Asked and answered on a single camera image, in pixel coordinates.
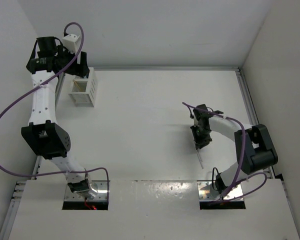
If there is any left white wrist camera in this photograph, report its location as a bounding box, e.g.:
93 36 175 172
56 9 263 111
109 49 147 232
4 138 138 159
61 34 81 54

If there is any white two-slot organizer box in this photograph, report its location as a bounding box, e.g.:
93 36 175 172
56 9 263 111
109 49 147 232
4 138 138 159
68 67 98 107

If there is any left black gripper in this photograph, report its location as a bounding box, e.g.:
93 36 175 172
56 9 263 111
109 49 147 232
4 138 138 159
54 45 89 78

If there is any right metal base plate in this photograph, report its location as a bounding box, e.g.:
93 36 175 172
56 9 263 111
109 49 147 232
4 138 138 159
197 180 243 202

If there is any thin wooden stick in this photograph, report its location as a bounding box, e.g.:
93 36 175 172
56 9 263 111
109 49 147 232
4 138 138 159
73 80 83 92

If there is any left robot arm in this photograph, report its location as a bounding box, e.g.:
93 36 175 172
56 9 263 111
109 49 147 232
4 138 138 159
21 34 92 198

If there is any aluminium frame rail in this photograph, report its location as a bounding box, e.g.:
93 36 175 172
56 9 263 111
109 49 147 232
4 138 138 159
234 69 278 175

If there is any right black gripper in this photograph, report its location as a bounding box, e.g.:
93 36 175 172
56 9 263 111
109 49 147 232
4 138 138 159
190 124 212 149

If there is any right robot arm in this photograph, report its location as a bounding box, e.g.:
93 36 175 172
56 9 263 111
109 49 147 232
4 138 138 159
188 104 278 197

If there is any metal base plate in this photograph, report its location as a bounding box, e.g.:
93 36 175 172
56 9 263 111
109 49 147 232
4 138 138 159
63 180 108 202
197 180 243 202

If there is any thin clear silver stick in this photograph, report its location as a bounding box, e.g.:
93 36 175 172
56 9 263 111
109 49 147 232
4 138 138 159
196 150 204 169

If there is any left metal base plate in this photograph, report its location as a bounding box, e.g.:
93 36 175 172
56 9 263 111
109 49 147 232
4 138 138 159
63 180 108 202

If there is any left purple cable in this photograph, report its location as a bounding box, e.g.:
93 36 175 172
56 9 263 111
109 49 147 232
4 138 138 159
0 22 110 182

